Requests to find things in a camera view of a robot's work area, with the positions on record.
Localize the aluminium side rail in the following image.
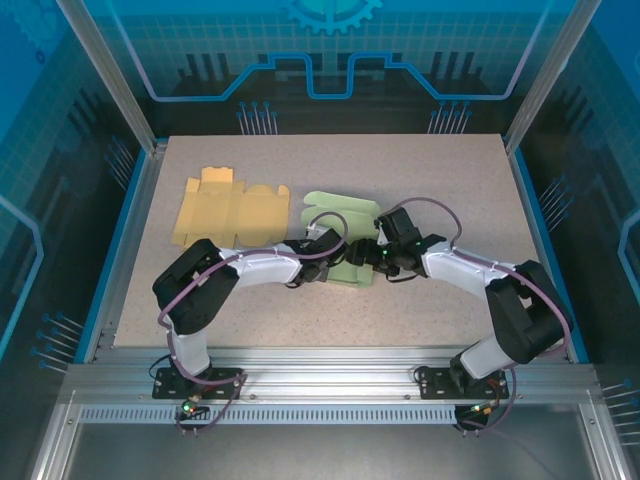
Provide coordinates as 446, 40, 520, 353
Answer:
82, 142, 169, 364

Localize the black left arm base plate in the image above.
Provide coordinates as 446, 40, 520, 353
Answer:
152, 366, 246, 401

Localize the aluminium frame rail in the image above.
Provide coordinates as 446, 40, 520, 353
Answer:
59, 344, 604, 407

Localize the green paper box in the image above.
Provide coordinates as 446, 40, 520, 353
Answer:
301, 189, 385, 291

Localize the perforated metal cable tray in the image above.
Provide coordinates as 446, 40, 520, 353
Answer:
78, 405, 462, 426

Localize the yellow paper box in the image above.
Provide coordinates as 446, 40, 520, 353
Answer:
171, 167, 292, 250

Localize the grey metal shelf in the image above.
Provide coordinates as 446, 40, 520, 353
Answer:
64, 422, 601, 480

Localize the blue side rail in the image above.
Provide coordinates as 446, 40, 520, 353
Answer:
504, 142, 591, 364

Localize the aluminium frame post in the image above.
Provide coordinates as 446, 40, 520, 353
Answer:
54, 0, 169, 156
502, 0, 604, 156

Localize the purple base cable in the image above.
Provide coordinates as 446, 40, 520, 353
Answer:
452, 362, 519, 436
172, 374, 249, 436

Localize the blue printed backdrop panel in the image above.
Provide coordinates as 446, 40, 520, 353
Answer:
107, 0, 569, 139

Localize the blue printed side panel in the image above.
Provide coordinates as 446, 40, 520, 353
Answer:
519, 0, 640, 401
0, 0, 151, 381

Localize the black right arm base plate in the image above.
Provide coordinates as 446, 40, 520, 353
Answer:
416, 366, 511, 401

